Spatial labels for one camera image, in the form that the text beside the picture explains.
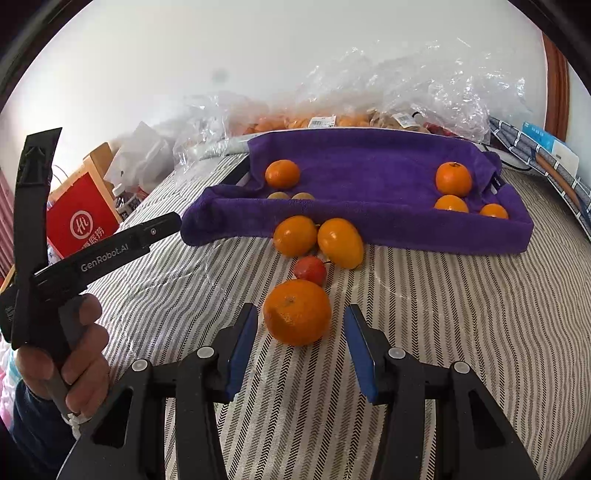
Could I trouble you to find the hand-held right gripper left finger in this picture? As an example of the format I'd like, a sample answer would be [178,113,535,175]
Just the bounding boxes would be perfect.
[55,303,259,480]

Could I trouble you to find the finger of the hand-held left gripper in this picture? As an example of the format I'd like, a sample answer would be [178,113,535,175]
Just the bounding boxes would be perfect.
[134,213,182,250]
[10,128,64,349]

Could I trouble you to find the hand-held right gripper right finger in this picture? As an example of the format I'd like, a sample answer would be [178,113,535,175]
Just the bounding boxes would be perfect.
[344,305,541,480]

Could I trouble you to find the large orange with stem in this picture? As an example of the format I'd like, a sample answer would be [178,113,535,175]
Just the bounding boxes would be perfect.
[435,161,474,196]

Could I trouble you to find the person's left forearm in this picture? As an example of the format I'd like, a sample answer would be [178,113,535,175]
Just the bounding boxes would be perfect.
[8,381,81,480]

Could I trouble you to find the clear bag of brown fruits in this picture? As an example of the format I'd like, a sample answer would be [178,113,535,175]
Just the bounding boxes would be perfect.
[295,46,435,134]

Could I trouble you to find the person's left hand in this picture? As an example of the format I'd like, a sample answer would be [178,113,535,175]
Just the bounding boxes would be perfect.
[16,293,112,416]

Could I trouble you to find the small bottle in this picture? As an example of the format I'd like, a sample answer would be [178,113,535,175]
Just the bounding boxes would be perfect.
[113,184,140,219]

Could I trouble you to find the red paper bag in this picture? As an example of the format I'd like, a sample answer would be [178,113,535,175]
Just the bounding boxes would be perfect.
[46,174,122,259]

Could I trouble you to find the brown cardboard box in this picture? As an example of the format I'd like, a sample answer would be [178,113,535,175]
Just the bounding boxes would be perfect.
[82,142,117,195]

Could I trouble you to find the white plastic bag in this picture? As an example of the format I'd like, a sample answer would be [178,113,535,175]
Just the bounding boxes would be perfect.
[104,121,175,195]

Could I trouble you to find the striped quilted cover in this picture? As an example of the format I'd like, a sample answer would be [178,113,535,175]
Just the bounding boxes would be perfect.
[69,152,591,480]

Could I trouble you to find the small red fruit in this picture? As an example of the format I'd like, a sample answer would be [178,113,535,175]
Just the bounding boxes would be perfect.
[294,257,328,286]

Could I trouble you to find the crumpled clear plastic bag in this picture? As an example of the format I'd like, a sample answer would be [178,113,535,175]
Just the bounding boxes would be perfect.
[173,92,252,175]

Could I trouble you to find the oval orange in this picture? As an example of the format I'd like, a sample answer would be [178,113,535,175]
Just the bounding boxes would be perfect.
[317,218,365,270]

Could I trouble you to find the clear bag of oranges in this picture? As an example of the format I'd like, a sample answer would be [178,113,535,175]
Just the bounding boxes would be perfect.
[226,92,384,137]

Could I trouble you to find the purple towel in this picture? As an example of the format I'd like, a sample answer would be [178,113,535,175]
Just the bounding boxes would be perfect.
[180,130,535,256]

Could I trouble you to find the folded blue plaid cloth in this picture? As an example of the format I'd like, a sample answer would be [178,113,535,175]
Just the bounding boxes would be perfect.
[488,116,591,224]

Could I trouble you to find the blue and white tissue packet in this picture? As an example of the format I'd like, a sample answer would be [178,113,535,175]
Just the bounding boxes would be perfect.
[522,121,581,175]

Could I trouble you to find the black cable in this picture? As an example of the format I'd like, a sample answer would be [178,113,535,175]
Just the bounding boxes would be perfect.
[482,141,525,172]

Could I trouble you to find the brown wooden door frame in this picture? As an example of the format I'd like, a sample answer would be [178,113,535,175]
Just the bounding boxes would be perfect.
[540,32,571,145]

